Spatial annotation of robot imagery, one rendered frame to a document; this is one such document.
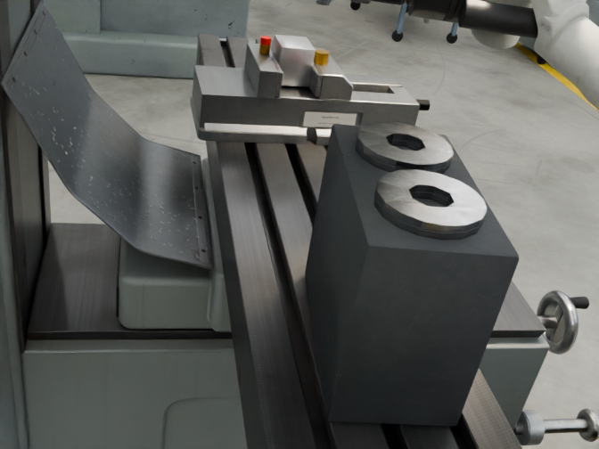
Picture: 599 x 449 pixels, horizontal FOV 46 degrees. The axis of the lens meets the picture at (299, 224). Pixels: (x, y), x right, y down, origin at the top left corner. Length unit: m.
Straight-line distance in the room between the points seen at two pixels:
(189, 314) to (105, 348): 0.12
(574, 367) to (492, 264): 1.90
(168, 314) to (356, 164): 0.44
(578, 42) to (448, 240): 0.40
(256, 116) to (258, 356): 0.49
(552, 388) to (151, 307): 1.58
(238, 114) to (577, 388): 1.59
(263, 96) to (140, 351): 0.41
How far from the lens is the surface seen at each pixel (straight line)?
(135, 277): 0.95
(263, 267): 0.80
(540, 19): 0.90
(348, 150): 0.65
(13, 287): 0.94
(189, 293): 0.96
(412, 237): 0.54
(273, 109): 1.07
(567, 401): 2.30
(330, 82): 1.07
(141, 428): 1.12
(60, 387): 1.06
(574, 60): 0.89
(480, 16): 0.90
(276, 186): 0.96
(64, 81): 1.02
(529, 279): 2.78
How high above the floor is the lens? 1.42
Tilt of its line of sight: 31 degrees down
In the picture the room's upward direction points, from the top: 10 degrees clockwise
